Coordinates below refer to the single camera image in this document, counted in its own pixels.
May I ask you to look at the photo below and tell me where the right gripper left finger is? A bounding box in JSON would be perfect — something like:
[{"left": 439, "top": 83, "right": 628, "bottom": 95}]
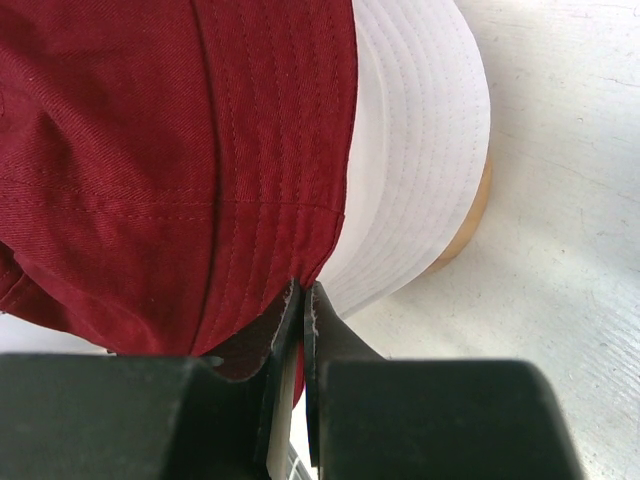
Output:
[{"left": 1, "top": 281, "right": 303, "bottom": 479}]

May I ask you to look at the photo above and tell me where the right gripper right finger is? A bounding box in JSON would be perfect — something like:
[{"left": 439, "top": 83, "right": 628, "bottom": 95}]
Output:
[{"left": 304, "top": 284, "right": 583, "bottom": 479}]

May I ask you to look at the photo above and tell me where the dark red bucket hat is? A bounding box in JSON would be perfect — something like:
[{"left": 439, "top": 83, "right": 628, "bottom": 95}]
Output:
[{"left": 0, "top": 0, "right": 359, "bottom": 416}]

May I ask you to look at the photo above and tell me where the white bucket hat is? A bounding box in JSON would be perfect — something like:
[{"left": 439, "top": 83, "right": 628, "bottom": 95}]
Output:
[{"left": 319, "top": 1, "right": 491, "bottom": 319}]

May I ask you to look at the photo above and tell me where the wooden hat stand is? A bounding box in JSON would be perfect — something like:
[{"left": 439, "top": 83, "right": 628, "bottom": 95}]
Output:
[{"left": 425, "top": 155, "right": 493, "bottom": 274}]

